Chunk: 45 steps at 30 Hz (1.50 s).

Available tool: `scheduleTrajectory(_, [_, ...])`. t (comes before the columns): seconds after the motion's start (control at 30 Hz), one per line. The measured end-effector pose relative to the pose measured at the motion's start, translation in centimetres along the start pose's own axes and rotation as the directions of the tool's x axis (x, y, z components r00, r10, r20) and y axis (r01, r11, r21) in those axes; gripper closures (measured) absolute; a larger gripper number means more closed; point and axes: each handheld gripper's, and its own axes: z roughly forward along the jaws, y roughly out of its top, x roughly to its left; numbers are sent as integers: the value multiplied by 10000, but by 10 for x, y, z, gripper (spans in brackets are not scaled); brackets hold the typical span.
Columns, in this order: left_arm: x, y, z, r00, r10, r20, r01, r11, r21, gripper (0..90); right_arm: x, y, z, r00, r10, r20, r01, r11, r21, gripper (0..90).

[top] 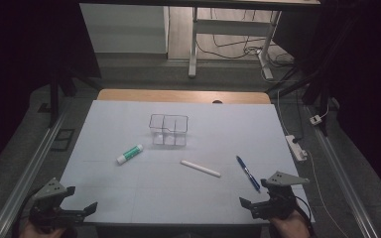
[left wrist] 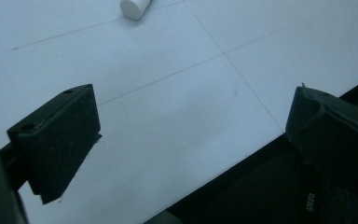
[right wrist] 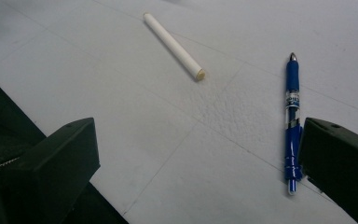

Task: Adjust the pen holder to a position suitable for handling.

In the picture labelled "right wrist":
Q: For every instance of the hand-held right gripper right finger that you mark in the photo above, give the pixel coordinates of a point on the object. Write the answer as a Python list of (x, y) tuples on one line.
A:
[(341, 165)]

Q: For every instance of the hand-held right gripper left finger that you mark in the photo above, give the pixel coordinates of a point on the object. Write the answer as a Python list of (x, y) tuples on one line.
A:
[(59, 168)]

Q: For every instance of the blue pen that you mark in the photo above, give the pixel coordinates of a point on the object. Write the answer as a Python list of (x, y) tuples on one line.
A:
[(292, 124)]

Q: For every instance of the white pen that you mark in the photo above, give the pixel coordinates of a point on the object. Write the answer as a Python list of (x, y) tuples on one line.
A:
[(174, 46)]

